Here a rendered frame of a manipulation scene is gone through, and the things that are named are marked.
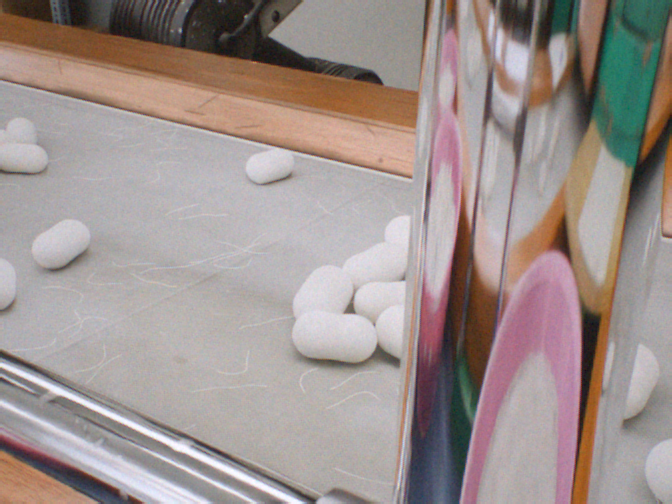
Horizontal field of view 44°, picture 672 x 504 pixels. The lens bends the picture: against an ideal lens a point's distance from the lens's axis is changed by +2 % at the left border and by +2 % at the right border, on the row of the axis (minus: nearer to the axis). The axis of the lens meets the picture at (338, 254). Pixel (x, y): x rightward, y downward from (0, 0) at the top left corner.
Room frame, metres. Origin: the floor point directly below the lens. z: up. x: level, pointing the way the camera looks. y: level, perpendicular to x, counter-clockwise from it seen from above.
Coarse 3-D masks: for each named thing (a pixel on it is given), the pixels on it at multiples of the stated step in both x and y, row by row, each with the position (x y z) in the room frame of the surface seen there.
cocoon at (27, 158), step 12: (12, 144) 0.49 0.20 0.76; (24, 144) 0.49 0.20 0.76; (0, 156) 0.48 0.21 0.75; (12, 156) 0.48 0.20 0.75; (24, 156) 0.48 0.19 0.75; (36, 156) 0.48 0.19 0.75; (0, 168) 0.48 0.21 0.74; (12, 168) 0.48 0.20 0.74; (24, 168) 0.48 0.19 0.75; (36, 168) 0.48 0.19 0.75
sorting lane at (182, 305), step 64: (0, 128) 0.57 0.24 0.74; (64, 128) 0.58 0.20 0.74; (128, 128) 0.58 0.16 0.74; (192, 128) 0.58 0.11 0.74; (0, 192) 0.45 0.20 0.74; (64, 192) 0.46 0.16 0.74; (128, 192) 0.46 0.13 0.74; (192, 192) 0.46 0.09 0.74; (256, 192) 0.46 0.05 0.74; (320, 192) 0.47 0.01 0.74; (384, 192) 0.47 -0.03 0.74; (0, 256) 0.37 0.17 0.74; (128, 256) 0.37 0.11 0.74; (192, 256) 0.37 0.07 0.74; (256, 256) 0.38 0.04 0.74; (320, 256) 0.38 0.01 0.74; (0, 320) 0.31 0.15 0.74; (64, 320) 0.31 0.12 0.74; (128, 320) 0.31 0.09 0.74; (192, 320) 0.31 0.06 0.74; (256, 320) 0.31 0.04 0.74; (128, 384) 0.26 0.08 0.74; (192, 384) 0.26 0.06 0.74; (256, 384) 0.26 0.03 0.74; (320, 384) 0.27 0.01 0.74; (384, 384) 0.27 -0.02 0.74; (256, 448) 0.23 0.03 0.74; (320, 448) 0.23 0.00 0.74; (384, 448) 0.23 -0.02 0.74; (640, 448) 0.23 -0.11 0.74
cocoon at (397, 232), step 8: (400, 216) 0.39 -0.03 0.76; (408, 216) 0.39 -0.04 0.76; (392, 224) 0.38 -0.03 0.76; (400, 224) 0.38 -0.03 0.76; (408, 224) 0.38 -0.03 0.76; (392, 232) 0.37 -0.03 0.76; (400, 232) 0.37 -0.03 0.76; (408, 232) 0.37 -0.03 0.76; (392, 240) 0.37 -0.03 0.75; (400, 240) 0.36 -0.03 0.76; (408, 240) 0.36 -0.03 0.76
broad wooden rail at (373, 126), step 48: (0, 48) 0.72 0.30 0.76; (48, 48) 0.72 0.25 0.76; (96, 48) 0.72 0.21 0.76; (144, 48) 0.73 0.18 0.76; (96, 96) 0.64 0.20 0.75; (144, 96) 0.63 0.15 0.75; (192, 96) 0.61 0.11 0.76; (240, 96) 0.59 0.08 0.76; (288, 96) 0.59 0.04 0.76; (336, 96) 0.59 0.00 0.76; (384, 96) 0.60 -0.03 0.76; (288, 144) 0.54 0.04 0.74; (336, 144) 0.53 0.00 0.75; (384, 144) 0.52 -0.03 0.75
